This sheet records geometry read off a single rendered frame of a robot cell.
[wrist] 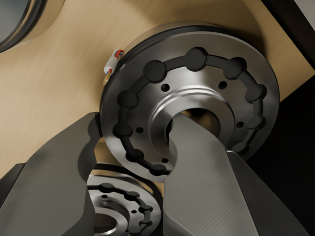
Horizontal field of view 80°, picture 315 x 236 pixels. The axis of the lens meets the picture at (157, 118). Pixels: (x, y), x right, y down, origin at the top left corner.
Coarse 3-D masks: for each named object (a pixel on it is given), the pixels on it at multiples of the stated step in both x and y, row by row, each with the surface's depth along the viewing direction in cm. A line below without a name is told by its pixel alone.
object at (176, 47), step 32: (192, 32) 8; (128, 64) 9; (160, 64) 9; (192, 64) 9; (224, 64) 9; (256, 64) 9; (128, 96) 10; (160, 96) 10; (224, 96) 10; (256, 96) 10; (128, 128) 11; (256, 128) 11; (128, 160) 12; (160, 160) 12
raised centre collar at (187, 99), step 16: (176, 96) 9; (192, 96) 9; (208, 96) 9; (160, 112) 10; (176, 112) 10; (224, 112) 10; (160, 128) 10; (224, 128) 10; (160, 144) 11; (224, 144) 11
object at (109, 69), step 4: (116, 52) 10; (120, 52) 11; (112, 56) 9; (116, 56) 9; (108, 60) 8; (112, 60) 8; (116, 60) 9; (108, 64) 8; (112, 64) 8; (116, 64) 8; (104, 68) 8; (108, 68) 8; (112, 68) 8; (108, 72) 7; (112, 72) 8; (108, 76) 7; (104, 80) 7; (104, 84) 7
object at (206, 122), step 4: (196, 112) 14; (200, 112) 13; (204, 112) 13; (208, 112) 12; (192, 116) 14; (196, 116) 14; (200, 116) 13; (204, 116) 13; (208, 116) 12; (212, 116) 11; (196, 120) 13; (200, 120) 13; (204, 120) 12; (208, 120) 12; (212, 120) 11; (200, 124) 13; (204, 124) 12; (208, 124) 12; (212, 124) 11; (208, 128) 12; (212, 128) 11; (168, 136) 11
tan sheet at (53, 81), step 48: (96, 0) 10; (144, 0) 10; (192, 0) 10; (240, 0) 10; (48, 48) 11; (96, 48) 11; (288, 48) 12; (0, 96) 12; (48, 96) 13; (96, 96) 13; (0, 144) 15
